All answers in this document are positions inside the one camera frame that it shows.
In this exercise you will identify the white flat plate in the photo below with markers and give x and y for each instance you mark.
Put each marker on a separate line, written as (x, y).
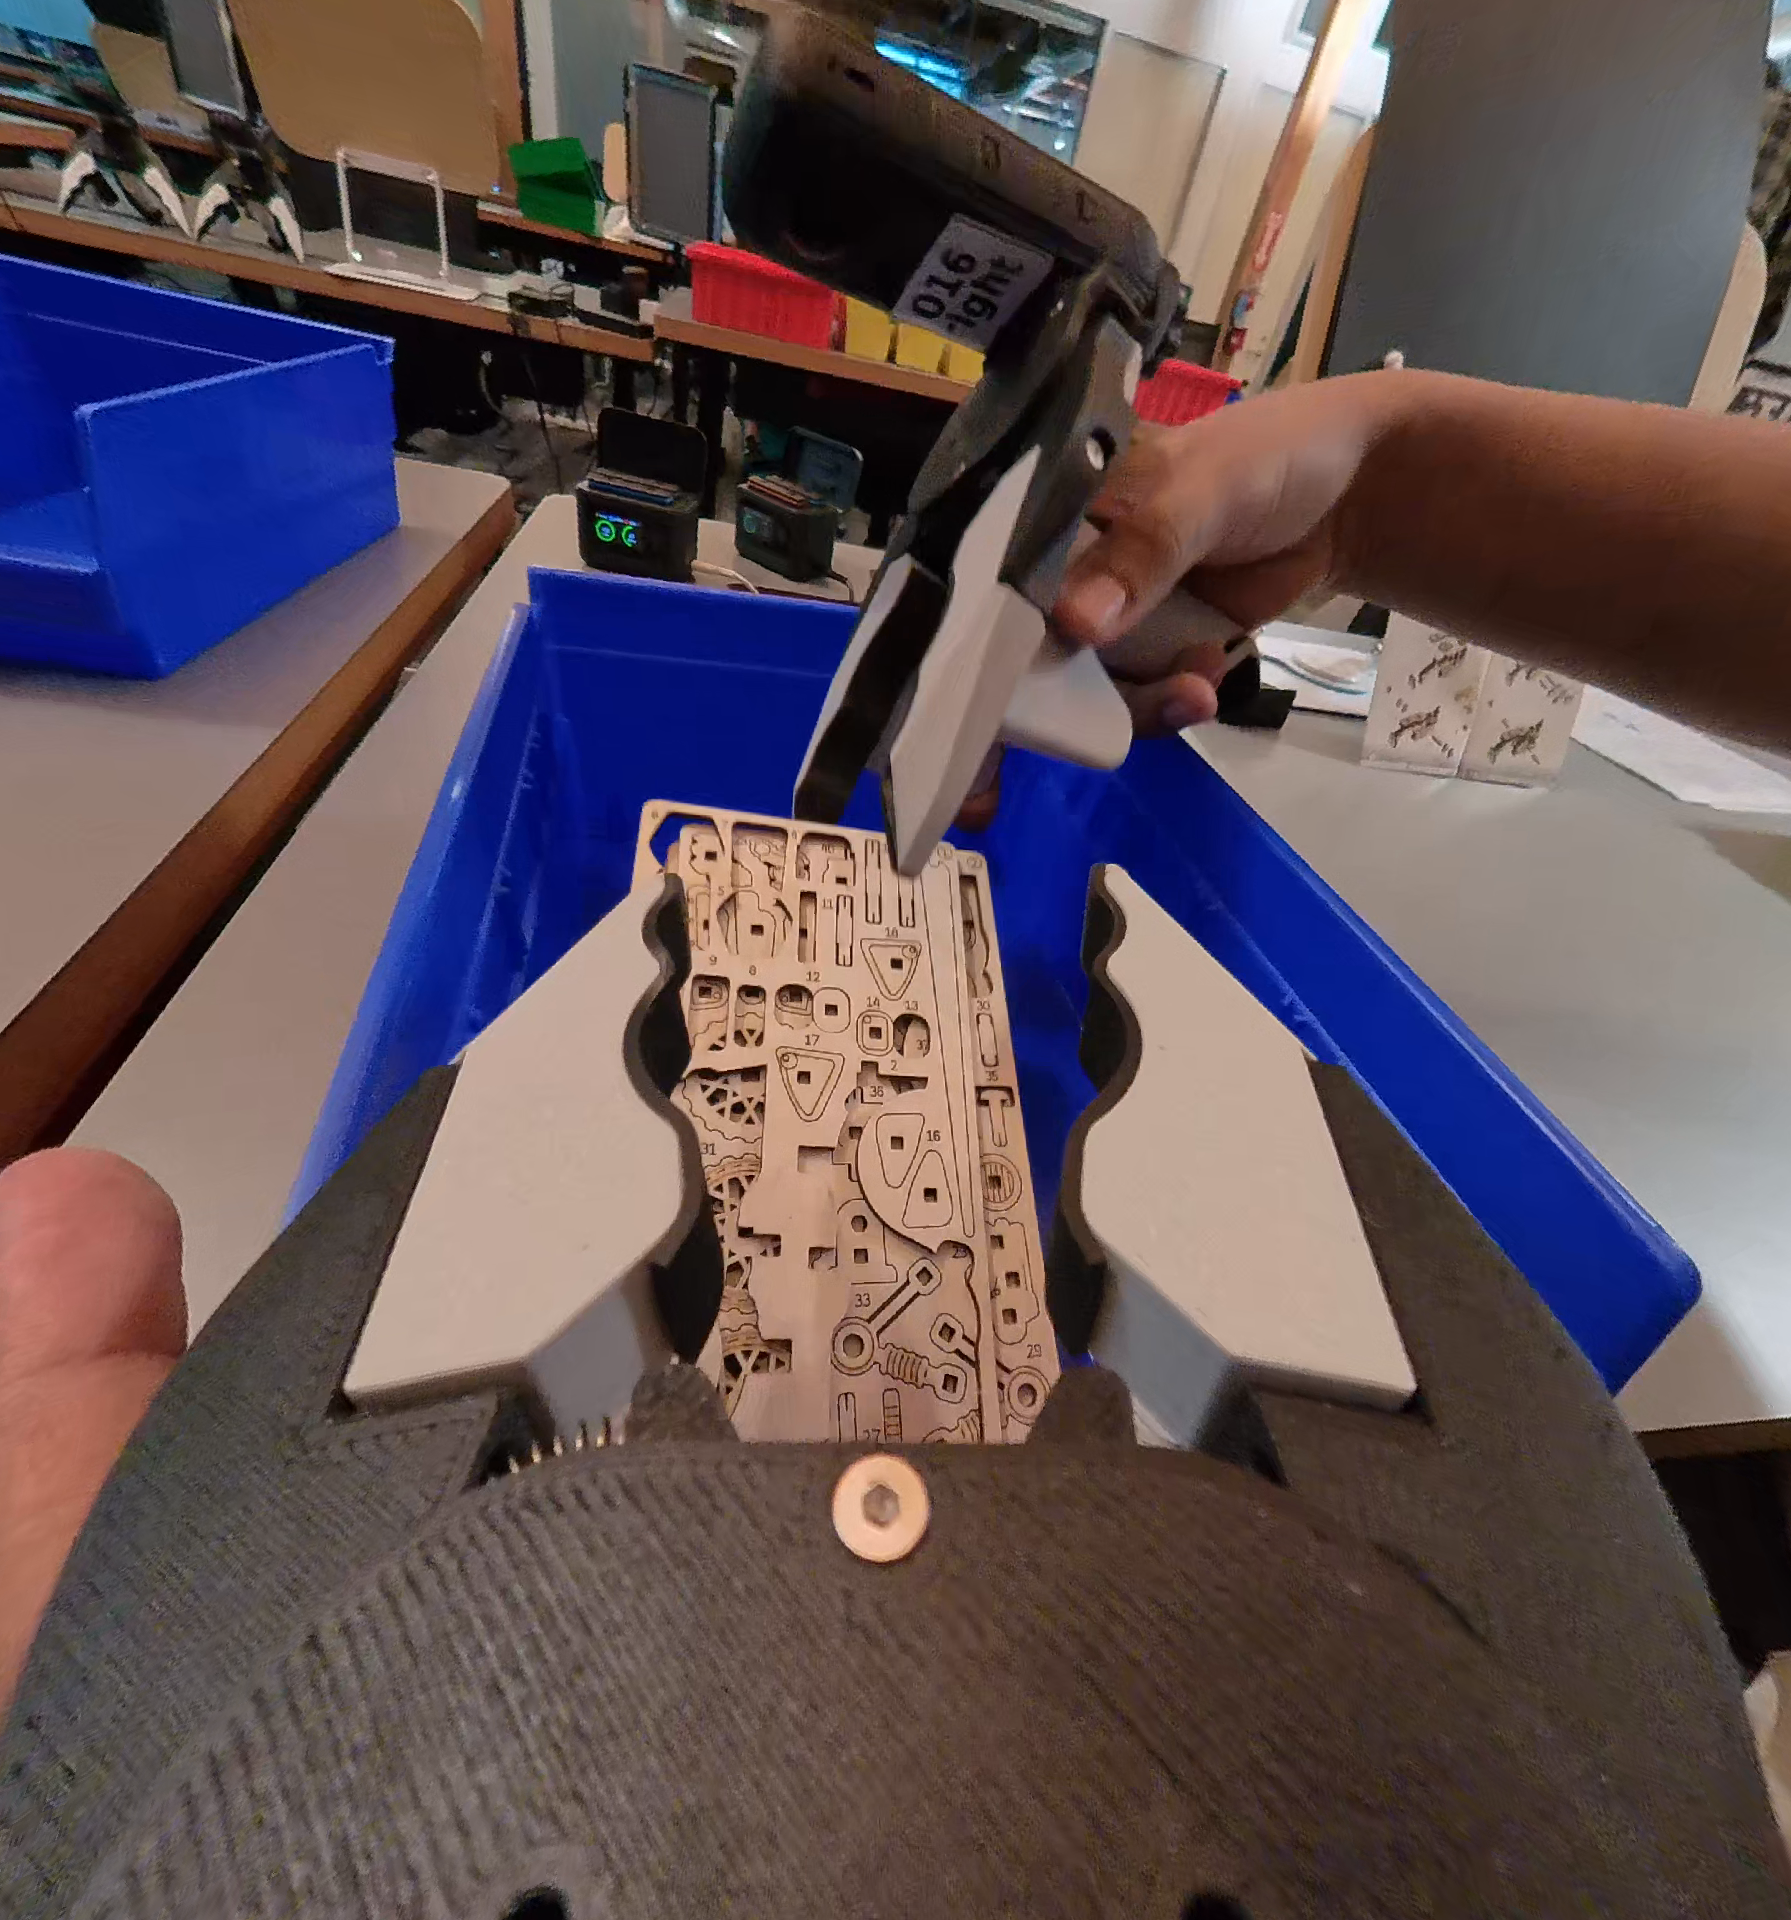
(1322, 675)

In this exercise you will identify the white framed display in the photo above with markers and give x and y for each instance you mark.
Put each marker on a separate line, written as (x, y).
(400, 211)

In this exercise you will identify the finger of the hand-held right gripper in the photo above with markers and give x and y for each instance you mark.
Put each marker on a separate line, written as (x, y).
(873, 690)
(970, 661)

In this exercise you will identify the white papers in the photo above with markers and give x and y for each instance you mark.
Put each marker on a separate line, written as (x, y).
(1690, 751)

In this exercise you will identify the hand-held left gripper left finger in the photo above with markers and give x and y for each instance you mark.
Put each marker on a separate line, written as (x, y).
(535, 1171)

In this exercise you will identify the dark grey partition panel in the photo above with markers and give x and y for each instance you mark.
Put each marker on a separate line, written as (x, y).
(1553, 195)

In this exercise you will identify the red plastic bin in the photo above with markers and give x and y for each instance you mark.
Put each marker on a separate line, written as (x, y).
(1186, 393)
(760, 300)

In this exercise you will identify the framed marker sign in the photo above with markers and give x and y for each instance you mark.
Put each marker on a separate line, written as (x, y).
(1777, 394)

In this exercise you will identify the blue plastic bin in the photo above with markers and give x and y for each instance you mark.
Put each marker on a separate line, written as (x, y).
(235, 511)
(610, 721)

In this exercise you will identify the green box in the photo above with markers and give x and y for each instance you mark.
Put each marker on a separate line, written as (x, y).
(558, 189)

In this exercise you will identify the yellow plastic bin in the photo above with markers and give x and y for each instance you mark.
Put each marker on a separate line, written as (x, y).
(963, 360)
(919, 349)
(869, 332)

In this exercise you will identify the person's left hand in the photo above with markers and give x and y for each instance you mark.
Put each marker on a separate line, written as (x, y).
(53, 1349)

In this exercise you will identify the dark tablet screen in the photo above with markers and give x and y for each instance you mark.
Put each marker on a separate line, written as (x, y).
(670, 151)

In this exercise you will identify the white printed box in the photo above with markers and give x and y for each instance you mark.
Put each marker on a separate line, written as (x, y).
(1522, 721)
(1411, 699)

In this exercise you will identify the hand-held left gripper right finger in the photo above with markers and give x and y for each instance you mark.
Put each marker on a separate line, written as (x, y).
(1226, 1202)

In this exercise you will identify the person's right hand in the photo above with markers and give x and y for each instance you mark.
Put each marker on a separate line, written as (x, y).
(1255, 497)

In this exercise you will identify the black charging case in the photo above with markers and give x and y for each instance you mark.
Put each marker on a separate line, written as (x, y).
(640, 497)
(797, 518)

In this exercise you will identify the person's right forearm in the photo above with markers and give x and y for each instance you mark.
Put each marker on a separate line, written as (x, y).
(1584, 556)

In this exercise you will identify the small black box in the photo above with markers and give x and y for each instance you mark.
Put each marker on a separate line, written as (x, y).
(1255, 690)

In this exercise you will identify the spare hand-held gripper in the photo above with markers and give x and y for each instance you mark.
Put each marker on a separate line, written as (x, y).
(241, 204)
(116, 167)

